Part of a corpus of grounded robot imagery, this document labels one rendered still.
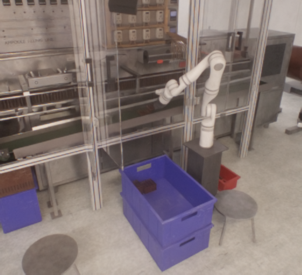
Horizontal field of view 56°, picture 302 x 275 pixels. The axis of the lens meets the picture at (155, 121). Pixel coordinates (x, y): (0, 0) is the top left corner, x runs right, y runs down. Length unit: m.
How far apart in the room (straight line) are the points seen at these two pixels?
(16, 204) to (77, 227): 0.46
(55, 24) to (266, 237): 2.19
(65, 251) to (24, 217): 0.63
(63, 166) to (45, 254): 0.84
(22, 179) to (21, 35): 1.02
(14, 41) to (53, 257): 1.47
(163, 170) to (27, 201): 1.02
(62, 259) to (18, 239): 0.63
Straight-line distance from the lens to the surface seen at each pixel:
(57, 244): 1.89
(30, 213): 2.35
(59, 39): 2.37
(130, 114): 2.29
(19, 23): 2.32
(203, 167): 2.10
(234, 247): 2.20
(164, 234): 1.76
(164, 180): 2.30
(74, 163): 2.49
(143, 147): 2.68
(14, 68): 2.29
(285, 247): 2.31
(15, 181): 2.18
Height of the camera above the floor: 1.62
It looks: 26 degrees down
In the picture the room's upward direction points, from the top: 1 degrees clockwise
